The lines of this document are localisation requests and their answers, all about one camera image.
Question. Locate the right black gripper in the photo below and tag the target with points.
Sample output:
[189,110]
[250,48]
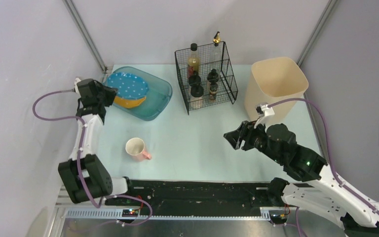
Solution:
[244,136]

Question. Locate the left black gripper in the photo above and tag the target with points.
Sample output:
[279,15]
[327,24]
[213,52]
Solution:
[103,95]

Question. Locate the yellow polka dot plate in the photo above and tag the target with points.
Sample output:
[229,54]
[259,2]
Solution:
[128,103]

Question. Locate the blue polka dot plate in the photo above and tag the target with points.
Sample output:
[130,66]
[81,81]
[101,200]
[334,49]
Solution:
[129,86]

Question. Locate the white-bead shaker jar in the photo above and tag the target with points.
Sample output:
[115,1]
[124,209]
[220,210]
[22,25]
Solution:
[196,96]
[194,79]

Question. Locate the small spice jar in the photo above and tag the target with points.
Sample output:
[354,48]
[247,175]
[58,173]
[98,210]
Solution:
[213,91]

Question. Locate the pink white mug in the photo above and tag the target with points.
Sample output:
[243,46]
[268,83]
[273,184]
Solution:
[136,148]

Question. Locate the white powder dispenser bottle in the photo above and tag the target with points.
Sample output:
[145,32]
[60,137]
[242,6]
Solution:
[213,76]

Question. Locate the brown sauce bottle black cap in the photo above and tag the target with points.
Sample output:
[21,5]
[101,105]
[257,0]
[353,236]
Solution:
[193,61]

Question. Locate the gold spout glass bottle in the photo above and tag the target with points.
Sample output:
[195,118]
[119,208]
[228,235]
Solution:
[215,55]

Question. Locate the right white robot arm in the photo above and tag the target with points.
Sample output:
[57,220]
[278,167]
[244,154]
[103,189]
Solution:
[342,204]

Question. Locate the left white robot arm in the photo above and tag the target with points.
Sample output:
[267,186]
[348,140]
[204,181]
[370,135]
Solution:
[83,175]

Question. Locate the teal plastic tub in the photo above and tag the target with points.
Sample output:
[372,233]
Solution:
[158,97]

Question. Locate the beige waste bin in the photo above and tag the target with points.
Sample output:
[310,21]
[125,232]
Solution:
[273,80]

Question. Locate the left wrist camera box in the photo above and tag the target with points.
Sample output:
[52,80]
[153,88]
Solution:
[77,80]

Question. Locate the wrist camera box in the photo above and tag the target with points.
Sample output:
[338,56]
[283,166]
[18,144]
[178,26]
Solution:
[265,114]
[77,80]

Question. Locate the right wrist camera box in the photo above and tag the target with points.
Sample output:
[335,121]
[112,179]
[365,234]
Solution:
[265,114]

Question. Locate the left aluminium frame post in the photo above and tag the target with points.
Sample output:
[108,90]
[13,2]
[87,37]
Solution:
[81,26]

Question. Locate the aluminium frame post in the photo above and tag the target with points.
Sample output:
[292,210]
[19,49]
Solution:
[81,26]
[317,30]

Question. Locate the black wire rack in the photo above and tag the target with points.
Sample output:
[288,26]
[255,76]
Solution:
[227,86]

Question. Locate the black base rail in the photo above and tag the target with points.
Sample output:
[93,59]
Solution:
[203,199]

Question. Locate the right aluminium frame post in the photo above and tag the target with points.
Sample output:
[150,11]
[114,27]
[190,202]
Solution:
[317,30]

